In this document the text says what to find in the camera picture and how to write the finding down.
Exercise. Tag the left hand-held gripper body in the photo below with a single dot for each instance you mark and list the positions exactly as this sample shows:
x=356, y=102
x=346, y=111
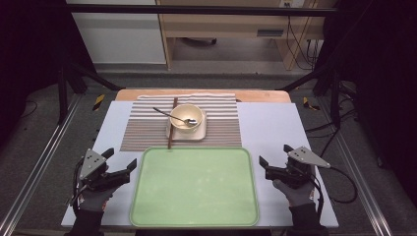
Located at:
x=93, y=164

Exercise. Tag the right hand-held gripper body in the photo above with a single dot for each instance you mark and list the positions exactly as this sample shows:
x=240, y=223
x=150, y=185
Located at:
x=301, y=170

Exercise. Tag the brown wooden chopstick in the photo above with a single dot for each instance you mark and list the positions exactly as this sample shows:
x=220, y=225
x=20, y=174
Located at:
x=170, y=137

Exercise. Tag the green plastic tray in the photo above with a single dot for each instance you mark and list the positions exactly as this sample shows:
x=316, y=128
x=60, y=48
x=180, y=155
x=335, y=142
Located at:
x=193, y=190

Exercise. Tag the metal spoon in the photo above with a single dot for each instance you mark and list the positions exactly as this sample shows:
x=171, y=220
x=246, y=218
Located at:
x=170, y=115

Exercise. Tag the cream ceramic bowl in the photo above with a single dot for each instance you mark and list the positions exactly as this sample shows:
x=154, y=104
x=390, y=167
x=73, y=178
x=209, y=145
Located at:
x=183, y=113

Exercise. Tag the person's right hand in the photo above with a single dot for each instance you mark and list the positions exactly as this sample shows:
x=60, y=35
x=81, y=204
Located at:
x=300, y=196

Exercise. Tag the person's left hand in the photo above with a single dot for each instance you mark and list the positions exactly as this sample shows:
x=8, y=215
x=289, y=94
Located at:
x=93, y=200

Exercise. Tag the striped brown placemat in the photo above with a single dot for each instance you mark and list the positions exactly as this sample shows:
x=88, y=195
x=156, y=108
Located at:
x=147, y=131

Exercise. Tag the yellow black tape marker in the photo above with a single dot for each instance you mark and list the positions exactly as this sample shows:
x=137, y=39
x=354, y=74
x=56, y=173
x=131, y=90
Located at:
x=98, y=102
x=308, y=103

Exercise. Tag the wooden table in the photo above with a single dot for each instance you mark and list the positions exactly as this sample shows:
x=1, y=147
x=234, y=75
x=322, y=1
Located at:
x=262, y=95

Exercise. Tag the black metal stand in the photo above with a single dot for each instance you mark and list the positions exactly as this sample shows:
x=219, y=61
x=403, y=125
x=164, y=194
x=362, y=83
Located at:
x=334, y=95
x=62, y=95

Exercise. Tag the cream square plate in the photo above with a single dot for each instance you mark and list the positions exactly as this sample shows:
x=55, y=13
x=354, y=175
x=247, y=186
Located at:
x=196, y=135

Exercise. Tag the white cabinet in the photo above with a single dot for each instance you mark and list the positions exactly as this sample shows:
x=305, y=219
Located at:
x=124, y=36

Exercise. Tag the black curtain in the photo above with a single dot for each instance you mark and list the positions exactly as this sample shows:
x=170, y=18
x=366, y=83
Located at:
x=383, y=65
x=29, y=49

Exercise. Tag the light wooden desk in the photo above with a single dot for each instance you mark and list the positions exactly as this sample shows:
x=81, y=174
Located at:
x=229, y=28

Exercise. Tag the aluminium floor rail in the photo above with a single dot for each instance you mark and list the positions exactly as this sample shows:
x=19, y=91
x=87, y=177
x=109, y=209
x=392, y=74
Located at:
x=357, y=177
x=36, y=164

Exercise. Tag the black frame crossbar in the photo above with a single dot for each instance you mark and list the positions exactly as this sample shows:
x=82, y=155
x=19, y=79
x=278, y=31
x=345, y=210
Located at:
x=196, y=10

